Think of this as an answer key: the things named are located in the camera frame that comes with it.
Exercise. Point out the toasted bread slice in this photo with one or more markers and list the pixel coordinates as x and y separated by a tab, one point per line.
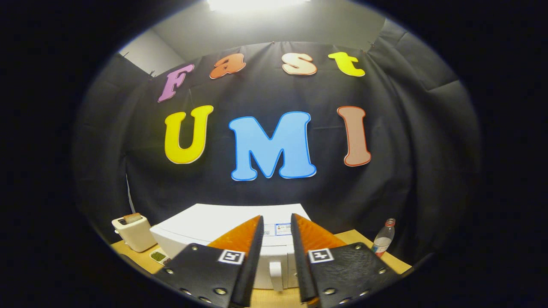
132	218

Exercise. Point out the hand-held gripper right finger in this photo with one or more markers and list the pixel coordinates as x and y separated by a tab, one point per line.
299	265

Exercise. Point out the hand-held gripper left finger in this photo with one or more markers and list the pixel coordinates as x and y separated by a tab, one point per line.
252	265

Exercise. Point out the white microwave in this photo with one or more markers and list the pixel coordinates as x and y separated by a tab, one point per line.
201	224

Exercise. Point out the ceiling light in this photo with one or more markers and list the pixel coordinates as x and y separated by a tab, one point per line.
257	4

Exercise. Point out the white divided bean dish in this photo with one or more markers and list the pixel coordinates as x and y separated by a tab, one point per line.
158	256

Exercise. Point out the white toaster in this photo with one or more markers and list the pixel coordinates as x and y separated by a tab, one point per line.
137	237

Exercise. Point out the clear plastic water bottle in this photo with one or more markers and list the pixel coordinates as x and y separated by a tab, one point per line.
382	241

